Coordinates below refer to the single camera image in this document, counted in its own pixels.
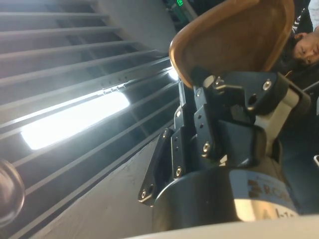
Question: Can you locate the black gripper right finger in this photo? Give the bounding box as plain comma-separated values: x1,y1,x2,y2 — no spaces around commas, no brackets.
191,66,312,168

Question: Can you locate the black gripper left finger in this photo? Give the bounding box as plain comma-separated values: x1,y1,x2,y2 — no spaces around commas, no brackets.
138,81,219,208

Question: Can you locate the long ceiling light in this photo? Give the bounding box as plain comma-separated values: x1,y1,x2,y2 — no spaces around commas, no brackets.
19,91,133,150

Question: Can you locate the brown cup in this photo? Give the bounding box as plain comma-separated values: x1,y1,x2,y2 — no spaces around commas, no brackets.
168,0,296,89

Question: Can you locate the person in dark clothing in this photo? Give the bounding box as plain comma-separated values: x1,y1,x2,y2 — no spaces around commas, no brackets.
276,0,319,100

